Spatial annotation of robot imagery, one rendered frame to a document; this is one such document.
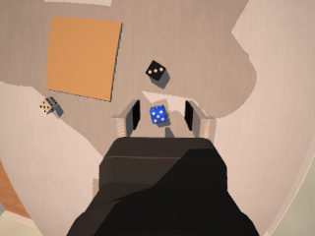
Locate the blue die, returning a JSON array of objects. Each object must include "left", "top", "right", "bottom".
[{"left": 150, "top": 105, "right": 166, "bottom": 124}]

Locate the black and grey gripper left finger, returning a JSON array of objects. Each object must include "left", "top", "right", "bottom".
[{"left": 109, "top": 99, "right": 141, "bottom": 143}]

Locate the white die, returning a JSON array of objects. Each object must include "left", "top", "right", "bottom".
[{"left": 38, "top": 96, "right": 59, "bottom": 115}]

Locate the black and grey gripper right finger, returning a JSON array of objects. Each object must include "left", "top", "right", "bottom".
[{"left": 184, "top": 100, "right": 217, "bottom": 144}]

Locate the orange flat mat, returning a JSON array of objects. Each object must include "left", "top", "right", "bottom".
[{"left": 46, "top": 17, "right": 122, "bottom": 101}]

